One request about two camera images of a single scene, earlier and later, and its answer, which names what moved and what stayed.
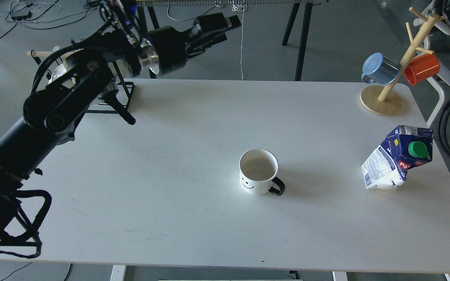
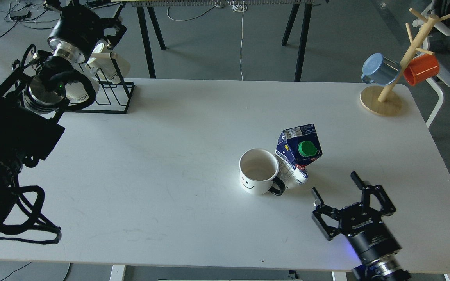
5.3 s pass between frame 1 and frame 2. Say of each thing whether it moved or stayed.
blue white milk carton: moved
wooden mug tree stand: stayed
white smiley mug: stayed
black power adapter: stayed
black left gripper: moved
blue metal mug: stayed
